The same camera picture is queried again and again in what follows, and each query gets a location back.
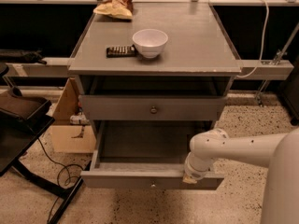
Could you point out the yellow chip bag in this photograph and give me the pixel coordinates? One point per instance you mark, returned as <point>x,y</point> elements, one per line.
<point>119,9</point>

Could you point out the small white bottle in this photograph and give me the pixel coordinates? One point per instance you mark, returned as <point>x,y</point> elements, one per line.
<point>79,120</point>

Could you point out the white bowl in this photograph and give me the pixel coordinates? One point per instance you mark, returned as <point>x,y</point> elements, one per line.
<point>150,43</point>

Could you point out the black stand with tray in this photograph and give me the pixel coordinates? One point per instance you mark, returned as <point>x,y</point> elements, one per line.
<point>17,136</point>

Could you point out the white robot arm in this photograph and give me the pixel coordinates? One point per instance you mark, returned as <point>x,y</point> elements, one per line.
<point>279,153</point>

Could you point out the dark chocolate bar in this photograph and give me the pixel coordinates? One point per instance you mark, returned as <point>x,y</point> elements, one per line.
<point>121,51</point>

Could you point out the grey top drawer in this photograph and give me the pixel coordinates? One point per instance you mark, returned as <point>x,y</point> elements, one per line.
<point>133,107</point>

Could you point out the cardboard box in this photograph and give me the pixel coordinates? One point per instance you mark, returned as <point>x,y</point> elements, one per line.
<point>65,136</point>

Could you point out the grey drawer cabinet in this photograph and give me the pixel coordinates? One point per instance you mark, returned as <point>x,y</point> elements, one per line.
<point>197,60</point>

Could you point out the grey drawer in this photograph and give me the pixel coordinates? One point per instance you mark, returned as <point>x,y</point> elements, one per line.
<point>133,107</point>
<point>144,155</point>

